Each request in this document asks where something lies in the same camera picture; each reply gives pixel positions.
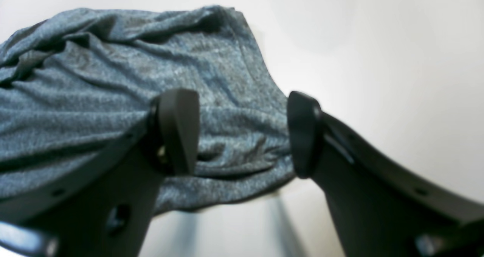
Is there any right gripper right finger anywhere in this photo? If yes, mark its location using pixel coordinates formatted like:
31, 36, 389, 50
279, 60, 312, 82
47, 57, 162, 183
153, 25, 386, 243
287, 91, 484, 257

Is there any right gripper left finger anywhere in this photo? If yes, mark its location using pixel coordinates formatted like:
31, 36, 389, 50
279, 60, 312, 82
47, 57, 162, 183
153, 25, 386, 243
1, 89, 200, 257

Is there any grey t-shirt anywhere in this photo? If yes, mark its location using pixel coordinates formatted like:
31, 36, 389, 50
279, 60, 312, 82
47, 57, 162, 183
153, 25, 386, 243
0, 6, 295, 214

